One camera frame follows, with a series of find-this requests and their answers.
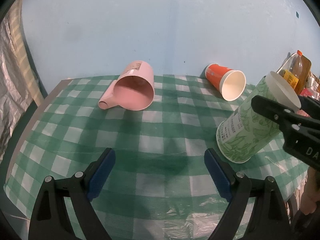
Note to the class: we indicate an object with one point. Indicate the green patterned paper cup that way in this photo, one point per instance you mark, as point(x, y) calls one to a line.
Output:
point(245, 132)

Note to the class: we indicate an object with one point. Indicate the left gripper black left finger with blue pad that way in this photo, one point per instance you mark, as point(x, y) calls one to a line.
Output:
point(50, 218)

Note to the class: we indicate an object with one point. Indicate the pink red packet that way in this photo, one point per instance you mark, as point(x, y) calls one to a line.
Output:
point(310, 92)

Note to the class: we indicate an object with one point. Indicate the person's hand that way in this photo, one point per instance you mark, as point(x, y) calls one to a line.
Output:
point(310, 196)

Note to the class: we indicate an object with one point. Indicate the orange paper cup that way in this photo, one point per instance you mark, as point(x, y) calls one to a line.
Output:
point(230, 83)

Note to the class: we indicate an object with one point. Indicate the pink plastic mug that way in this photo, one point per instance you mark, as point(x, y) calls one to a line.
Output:
point(132, 90)

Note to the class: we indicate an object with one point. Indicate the green white checkered tablecloth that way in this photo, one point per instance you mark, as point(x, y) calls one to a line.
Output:
point(159, 187)

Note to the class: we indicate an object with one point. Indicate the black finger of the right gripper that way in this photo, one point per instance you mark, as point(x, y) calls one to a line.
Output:
point(282, 115)

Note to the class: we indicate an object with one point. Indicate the striped beige fabric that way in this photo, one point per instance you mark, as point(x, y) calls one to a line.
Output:
point(16, 31)

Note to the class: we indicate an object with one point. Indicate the amber drink bottle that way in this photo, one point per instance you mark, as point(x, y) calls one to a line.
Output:
point(296, 66)

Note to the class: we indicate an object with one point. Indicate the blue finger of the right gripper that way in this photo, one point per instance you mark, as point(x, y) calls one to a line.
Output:
point(310, 106)

